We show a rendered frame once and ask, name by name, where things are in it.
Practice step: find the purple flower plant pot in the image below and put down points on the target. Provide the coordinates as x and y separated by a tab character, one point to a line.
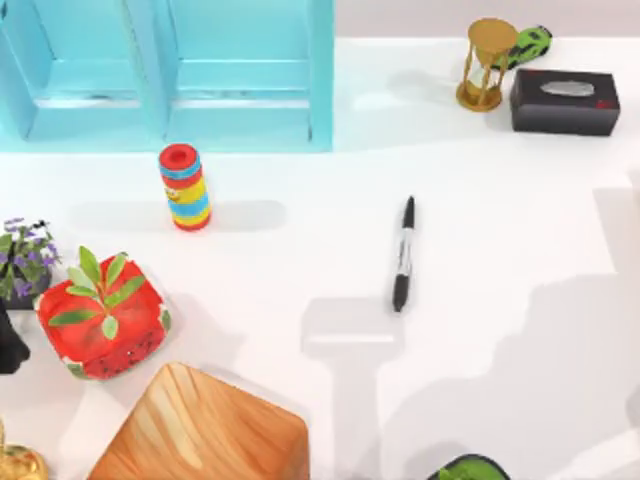
25	262

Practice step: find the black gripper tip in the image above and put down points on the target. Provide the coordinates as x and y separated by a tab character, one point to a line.
10	345

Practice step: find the red watermelon plant pot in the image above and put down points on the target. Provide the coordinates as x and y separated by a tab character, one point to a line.
102	320

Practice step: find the wooden board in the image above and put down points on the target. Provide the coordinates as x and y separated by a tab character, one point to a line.
200	430

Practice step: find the light blue rack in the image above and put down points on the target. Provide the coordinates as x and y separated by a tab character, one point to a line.
165	75

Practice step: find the golden hourglass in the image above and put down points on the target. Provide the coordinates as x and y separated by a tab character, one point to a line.
486	65

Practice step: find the black tissue box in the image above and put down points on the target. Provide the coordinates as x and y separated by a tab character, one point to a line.
565	105

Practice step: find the green toy car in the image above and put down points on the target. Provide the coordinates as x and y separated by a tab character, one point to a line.
529	46

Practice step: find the stack of coloured rings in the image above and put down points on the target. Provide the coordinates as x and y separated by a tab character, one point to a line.
186	192

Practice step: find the green plant in black pot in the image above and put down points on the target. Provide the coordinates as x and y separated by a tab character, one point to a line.
470	470

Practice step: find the golden trophy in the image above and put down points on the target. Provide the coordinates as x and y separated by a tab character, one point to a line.
20	462

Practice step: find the black marker pen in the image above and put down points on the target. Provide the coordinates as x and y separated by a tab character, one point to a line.
403	255

